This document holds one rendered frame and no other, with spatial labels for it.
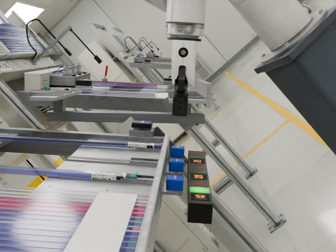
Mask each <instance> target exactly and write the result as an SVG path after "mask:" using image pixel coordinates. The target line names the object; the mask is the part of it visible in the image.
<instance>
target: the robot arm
mask: <svg viewBox="0 0 336 252"><path fill-rule="evenodd" d="M145 1H146V2H148V3H150V4H151V5H153V6H155V7H157V8H158V9H160V10H162V11H164V12H166V25H165V34H166V35H170V37H167V40H172V58H171V77H172V85H173V86H175V89H174V97H173V104H172V115H173V116H183V117H186V116H187V112H188V84H189V85H191V87H194V86H195V70H196V55H197V42H201V41H202V39H199V37H203V36H204V30H205V15H206V1H207V0H145ZM228 1H229V2H230V3H231V4H232V5H233V7H234V8H235V9H236V10H237V11H238V13H239V14H240V15H241V16H242V17H243V18H244V20H245V21H246V22H247V23H248V24H249V26H250V27H251V28H252V29H253V30H254V32H255V33H256V34H257V35H258V36H259V37H260V39H261V40H262V41H263V42H264V43H265V45H266V46H267V47H268V48H269V50H268V51H267V52H266V53H263V54H262V55H261V57H262V58H261V60H260V61H261V62H262V64H263V65H266V64H269V63H271V62H273V61H274V60H276V59H278V58H279V57H281V56H282V55H284V54H285V53H287V52H288V51H289V50H291V49H292V48H293V47H294V46H296V45H297V44H298V43H300V42H301V41H302V40H303V39H304V38H305V37H307V36H308V35H309V34H310V33H311V32H312V31H313V30H314V29H315V28H316V27H317V26H318V25H319V24H320V23H321V22H322V21H323V20H324V19H325V18H326V16H327V15H328V11H327V10H326V9H325V8H322V9H320V10H318V11H316V12H314V13H313V14H311V15H310V13H311V8H310V7H309V6H307V5H305V4H303V5H301V4H300V2H299V1H298V0H228Z"/></svg>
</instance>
